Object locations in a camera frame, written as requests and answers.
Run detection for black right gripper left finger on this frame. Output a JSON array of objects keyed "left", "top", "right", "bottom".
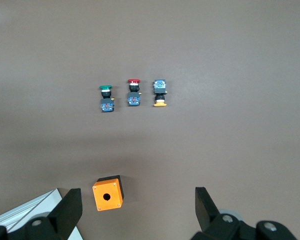
[{"left": 0, "top": 187, "right": 84, "bottom": 240}]

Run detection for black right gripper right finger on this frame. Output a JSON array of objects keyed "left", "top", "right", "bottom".
[{"left": 191, "top": 186, "right": 299, "bottom": 240}]

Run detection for green mushroom push button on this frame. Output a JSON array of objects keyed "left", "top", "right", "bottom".
[{"left": 99, "top": 84, "right": 116, "bottom": 113}]

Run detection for white drawer cabinet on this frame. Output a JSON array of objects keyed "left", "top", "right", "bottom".
[{"left": 0, "top": 188, "right": 84, "bottom": 240}]

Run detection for red mushroom push button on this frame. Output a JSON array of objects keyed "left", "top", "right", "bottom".
[{"left": 126, "top": 78, "right": 143, "bottom": 107}]

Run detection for yellow mushroom push button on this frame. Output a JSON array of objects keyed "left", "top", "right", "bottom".
[{"left": 152, "top": 79, "right": 169, "bottom": 108}]

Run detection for orange push-button enclosure box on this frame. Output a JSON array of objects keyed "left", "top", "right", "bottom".
[{"left": 92, "top": 174, "right": 125, "bottom": 212}]

